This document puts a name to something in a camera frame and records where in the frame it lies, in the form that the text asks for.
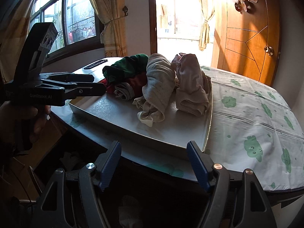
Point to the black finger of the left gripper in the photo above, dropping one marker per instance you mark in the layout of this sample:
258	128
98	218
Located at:
71	90
65	77

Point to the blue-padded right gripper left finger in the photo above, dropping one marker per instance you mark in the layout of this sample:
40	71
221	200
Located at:
106	164

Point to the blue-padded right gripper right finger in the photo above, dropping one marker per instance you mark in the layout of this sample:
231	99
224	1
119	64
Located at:
201	164

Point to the small grey underwear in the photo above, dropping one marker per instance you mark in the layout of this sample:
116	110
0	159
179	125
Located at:
124	91

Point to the green underwear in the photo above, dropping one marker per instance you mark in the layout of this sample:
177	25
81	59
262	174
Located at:
126	68

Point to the red cloth garment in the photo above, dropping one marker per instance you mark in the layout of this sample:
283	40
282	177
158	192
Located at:
136	83

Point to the pink underwear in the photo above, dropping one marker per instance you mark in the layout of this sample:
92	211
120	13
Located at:
192	84

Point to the grey dotted underwear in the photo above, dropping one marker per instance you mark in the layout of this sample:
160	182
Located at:
157	91

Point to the person's left hand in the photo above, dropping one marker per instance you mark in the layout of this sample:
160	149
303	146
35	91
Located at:
20	125

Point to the shallow white cardboard tray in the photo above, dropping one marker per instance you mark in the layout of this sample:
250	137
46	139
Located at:
169	136

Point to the black remote on table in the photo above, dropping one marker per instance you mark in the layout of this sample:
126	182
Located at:
95	64

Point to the white tablecloth green clouds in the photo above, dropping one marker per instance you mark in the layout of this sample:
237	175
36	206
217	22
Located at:
249	126

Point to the beige curtain at left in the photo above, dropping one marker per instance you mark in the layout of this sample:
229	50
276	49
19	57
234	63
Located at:
15	20

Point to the dark framed window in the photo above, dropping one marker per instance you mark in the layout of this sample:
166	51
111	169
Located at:
77	24

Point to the beige tied curtain centre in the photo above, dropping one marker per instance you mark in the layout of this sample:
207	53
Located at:
112	16

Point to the orange wooden door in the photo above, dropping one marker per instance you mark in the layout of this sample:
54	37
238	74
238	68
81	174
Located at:
239	39

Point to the brass door knob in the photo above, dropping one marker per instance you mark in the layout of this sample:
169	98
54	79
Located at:
269	50

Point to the beige curtain in doorway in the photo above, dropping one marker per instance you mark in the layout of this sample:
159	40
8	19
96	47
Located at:
208	12

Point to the curtain tieback wall hook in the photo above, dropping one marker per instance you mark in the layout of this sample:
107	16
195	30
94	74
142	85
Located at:
125	10

